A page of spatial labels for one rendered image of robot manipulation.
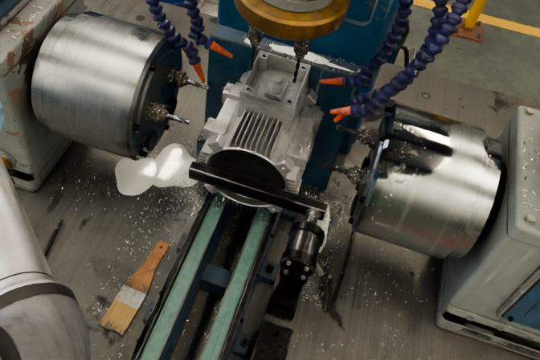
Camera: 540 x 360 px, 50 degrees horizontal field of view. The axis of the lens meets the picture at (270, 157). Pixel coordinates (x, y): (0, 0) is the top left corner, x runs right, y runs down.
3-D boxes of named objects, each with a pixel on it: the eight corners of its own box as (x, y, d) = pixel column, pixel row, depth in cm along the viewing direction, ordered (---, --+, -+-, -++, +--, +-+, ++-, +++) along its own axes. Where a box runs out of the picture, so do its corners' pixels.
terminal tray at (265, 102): (254, 78, 113) (258, 49, 107) (305, 93, 112) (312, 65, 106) (234, 119, 105) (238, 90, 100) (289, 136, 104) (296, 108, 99)
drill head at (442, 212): (328, 148, 125) (356, 60, 106) (514, 206, 121) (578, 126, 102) (299, 241, 109) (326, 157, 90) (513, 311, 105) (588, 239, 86)
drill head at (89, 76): (48, 61, 131) (26, -37, 112) (199, 108, 127) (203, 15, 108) (-19, 137, 115) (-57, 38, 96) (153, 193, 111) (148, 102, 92)
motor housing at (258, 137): (228, 124, 125) (235, 57, 110) (312, 150, 123) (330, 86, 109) (194, 194, 112) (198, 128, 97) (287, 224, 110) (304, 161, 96)
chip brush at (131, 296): (153, 239, 118) (153, 237, 117) (175, 248, 117) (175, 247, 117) (98, 326, 105) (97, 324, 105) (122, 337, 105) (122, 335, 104)
